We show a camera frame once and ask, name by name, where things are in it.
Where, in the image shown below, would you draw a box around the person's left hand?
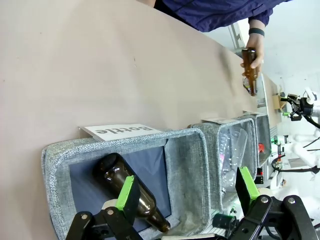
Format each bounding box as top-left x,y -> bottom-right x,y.
240,32 -> 265,76

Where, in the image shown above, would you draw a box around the grey fabric basket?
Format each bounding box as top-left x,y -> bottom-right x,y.
243,113 -> 273,169
41,128 -> 213,240
190,117 -> 259,211

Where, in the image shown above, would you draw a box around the person's left forearm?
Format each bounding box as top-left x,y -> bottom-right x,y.
248,16 -> 268,30

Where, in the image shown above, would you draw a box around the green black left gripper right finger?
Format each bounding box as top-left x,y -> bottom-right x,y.
231,166 -> 314,240

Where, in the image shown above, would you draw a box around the brown glass bottle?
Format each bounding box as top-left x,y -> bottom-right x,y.
92,152 -> 172,234
240,48 -> 259,97

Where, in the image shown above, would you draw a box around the black wrist watch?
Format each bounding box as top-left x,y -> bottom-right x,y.
248,27 -> 266,38

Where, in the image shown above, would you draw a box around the white Bottle label sign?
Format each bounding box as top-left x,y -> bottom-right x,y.
78,123 -> 164,142

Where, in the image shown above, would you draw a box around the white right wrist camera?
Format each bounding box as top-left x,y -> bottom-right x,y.
303,87 -> 318,105

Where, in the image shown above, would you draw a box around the clear plastic bottle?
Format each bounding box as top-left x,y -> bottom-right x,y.
218,126 -> 249,194

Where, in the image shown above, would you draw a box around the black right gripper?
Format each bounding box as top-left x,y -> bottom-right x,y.
279,93 -> 315,122

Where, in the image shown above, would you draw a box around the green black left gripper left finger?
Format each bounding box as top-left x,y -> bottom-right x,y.
65,174 -> 144,240

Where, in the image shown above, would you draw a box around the dark purple jacket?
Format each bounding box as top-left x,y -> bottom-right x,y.
152,0 -> 294,33

